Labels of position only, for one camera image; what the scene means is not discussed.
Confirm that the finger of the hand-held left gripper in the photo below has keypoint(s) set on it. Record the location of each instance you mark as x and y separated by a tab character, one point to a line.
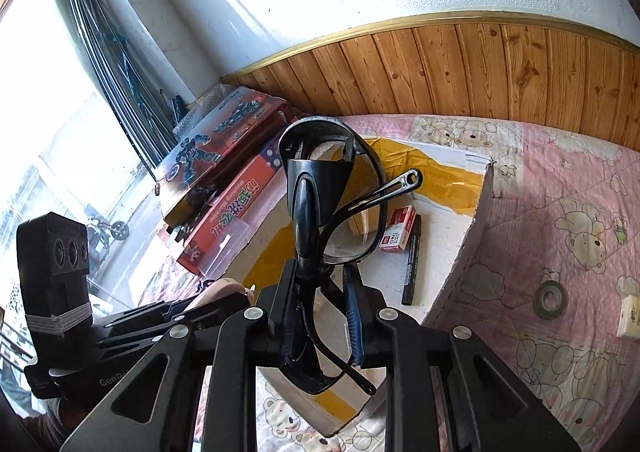
150	314
200	324

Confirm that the red staple box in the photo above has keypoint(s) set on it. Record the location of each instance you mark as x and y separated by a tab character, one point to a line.
397	229

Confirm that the white cardboard box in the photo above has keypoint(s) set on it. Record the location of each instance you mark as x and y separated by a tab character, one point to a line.
445	292

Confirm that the person's left forearm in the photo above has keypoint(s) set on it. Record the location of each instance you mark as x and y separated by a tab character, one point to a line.
50	424

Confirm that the black marker pen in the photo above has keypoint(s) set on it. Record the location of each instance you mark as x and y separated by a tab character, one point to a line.
412	262

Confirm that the bubble wrap sheet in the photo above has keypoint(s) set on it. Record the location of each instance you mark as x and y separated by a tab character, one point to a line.
200	109

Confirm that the robot toy box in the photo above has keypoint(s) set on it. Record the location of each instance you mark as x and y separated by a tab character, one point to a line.
220	137

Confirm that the red game box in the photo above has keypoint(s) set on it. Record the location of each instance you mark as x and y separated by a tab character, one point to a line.
230	217

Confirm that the green tape roll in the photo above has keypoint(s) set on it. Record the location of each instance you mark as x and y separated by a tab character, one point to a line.
539	299

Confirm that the pink printed blanket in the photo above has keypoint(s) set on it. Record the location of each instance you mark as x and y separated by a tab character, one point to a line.
560	222

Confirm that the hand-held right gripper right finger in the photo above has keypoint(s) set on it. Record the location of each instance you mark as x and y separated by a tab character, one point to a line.
352	317

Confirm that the black safety glasses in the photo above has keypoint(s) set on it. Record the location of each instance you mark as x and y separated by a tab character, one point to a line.
307	192

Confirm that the bicycle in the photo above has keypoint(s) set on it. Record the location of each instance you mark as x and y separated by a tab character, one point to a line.
107	229

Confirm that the cream paper packet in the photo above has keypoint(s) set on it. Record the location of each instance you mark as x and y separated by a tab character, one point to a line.
630	317

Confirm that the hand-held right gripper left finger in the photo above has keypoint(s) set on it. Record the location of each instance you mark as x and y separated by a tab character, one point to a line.
287	332

